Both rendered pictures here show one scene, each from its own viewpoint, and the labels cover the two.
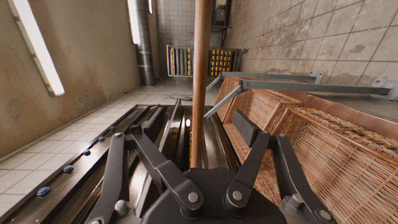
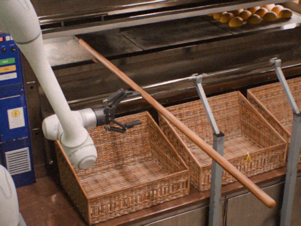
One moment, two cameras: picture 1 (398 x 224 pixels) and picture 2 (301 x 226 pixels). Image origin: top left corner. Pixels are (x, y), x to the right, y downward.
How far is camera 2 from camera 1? 2.24 m
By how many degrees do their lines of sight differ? 44
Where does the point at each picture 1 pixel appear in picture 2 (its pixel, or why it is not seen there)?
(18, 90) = not seen: outside the picture
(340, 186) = (124, 181)
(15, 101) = not seen: outside the picture
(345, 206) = (112, 178)
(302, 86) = (212, 195)
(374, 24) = not seen: outside the picture
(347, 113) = (169, 205)
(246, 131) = (129, 123)
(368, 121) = (157, 208)
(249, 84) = (215, 142)
